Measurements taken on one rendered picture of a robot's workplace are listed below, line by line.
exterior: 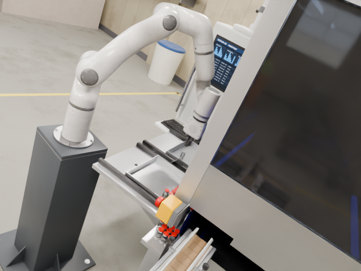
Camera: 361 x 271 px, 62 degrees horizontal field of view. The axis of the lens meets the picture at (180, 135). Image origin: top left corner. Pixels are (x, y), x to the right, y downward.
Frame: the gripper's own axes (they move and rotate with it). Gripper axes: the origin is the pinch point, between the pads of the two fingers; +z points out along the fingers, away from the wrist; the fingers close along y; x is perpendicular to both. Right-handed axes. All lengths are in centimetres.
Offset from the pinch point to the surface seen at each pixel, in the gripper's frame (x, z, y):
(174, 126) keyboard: 40, 16, -27
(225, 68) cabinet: 54, -32, -16
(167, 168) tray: -15.5, 10.5, 1.3
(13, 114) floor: 39, 102, -185
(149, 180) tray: -32.4, 10.7, 1.5
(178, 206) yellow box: -53, -5, 24
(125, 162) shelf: -31.6, 11.2, -13.6
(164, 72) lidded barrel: 323, 79, -197
